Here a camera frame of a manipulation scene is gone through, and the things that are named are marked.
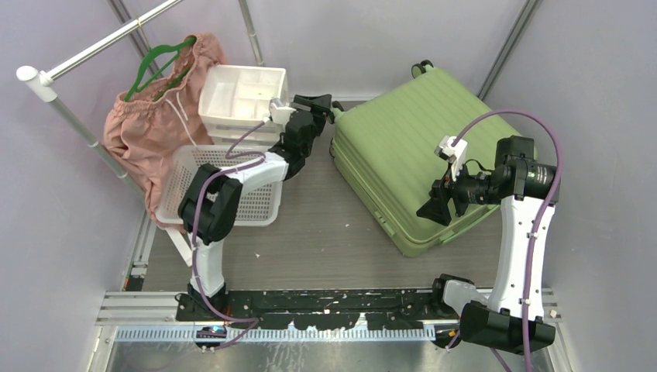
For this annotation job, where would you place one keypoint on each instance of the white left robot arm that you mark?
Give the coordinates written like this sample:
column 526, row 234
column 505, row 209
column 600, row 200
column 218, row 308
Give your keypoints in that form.
column 210, row 205

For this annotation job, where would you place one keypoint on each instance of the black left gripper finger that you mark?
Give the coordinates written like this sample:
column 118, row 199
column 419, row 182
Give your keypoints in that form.
column 331, row 113
column 312, row 102

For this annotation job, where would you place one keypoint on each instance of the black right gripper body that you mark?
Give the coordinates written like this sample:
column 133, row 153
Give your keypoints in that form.
column 466, row 189

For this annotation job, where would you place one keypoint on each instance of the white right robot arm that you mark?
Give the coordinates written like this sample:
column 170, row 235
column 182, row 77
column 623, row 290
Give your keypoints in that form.
column 510, row 318

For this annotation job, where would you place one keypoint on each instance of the pink cloth garment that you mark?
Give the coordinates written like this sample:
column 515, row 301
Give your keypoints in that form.
column 147, row 124

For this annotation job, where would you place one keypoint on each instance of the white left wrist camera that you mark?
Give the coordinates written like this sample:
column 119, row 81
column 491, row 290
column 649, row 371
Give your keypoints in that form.
column 279, row 112

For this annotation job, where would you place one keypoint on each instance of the white plastic drawer organizer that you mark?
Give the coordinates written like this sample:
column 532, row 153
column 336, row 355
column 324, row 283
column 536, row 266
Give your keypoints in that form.
column 236, row 98

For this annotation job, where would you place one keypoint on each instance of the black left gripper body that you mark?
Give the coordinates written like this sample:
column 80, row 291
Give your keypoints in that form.
column 320, row 119

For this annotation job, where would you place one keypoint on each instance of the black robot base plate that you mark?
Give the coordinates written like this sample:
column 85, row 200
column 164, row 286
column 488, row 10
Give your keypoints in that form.
column 323, row 310

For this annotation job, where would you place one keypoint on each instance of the green hard-shell suitcase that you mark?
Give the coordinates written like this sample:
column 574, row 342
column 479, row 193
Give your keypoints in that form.
column 385, row 150

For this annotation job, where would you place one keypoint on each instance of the white perforated plastic basket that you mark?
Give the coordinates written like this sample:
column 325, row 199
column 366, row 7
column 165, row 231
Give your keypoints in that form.
column 256, row 208

